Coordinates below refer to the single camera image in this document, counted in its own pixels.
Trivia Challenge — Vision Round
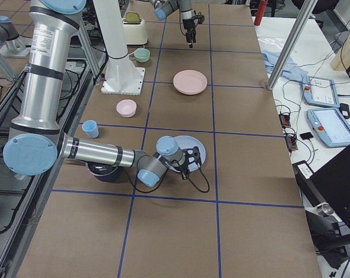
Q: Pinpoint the white camera stand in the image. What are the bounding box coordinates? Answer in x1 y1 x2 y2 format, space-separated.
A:
93 0 145 96

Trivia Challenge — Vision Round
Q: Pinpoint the light blue cloth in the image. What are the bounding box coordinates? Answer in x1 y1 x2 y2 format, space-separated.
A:
261 48 309 83

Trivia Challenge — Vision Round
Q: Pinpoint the small black device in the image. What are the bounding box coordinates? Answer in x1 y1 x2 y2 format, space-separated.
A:
300 132 314 140

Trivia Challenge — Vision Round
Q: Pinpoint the cream toaster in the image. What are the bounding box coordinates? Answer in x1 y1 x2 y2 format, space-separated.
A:
122 12 148 45

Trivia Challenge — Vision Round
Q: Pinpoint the orange black electronics module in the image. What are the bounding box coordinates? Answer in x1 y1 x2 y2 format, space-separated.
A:
279 113 292 128

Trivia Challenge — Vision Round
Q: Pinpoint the red bottle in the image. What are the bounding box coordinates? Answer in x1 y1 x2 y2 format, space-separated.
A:
254 0 268 26

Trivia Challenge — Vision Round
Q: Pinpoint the lower teach pendant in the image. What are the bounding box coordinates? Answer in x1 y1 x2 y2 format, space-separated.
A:
306 108 350 148

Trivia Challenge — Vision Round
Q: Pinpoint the light blue cup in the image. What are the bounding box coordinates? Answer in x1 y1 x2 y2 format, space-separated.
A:
82 120 99 138

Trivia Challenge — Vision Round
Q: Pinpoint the light blue plate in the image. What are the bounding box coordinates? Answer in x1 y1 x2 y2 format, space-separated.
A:
173 135 208 173

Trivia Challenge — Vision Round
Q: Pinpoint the pink plate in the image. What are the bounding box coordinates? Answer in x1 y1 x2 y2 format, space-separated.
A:
173 70 208 95

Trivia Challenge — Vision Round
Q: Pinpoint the upper teach pendant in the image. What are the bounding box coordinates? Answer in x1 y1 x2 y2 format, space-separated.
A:
301 76 340 108

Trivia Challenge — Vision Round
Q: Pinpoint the green bowl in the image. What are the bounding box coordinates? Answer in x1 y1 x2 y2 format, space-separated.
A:
134 48 150 63

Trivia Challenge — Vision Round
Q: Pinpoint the aluminium frame post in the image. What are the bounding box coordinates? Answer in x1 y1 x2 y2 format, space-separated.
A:
266 0 317 90

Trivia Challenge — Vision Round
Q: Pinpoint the pink bowl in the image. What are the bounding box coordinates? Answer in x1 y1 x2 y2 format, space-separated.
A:
116 99 137 118

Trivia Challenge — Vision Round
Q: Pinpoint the black laptop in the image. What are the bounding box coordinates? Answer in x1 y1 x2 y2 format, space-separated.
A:
293 145 350 224

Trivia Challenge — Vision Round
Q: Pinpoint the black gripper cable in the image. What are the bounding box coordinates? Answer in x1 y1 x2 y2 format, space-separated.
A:
128 162 211 194

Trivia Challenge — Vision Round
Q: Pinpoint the dark blue lidded pot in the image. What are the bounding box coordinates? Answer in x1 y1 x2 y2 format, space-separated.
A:
86 162 123 182

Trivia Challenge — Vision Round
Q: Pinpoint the teach pendant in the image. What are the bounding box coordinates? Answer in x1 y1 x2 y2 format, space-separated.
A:
306 108 350 148
301 76 340 108

